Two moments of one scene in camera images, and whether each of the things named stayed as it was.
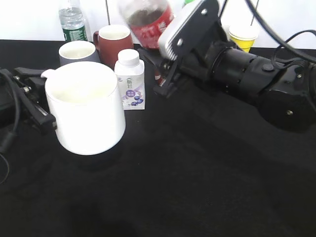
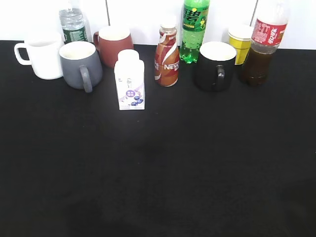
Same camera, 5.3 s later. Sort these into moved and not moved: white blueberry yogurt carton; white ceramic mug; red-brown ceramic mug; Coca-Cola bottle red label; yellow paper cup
Moved: white ceramic mug; Coca-Cola bottle red label
Not moved: red-brown ceramic mug; white blueberry yogurt carton; yellow paper cup
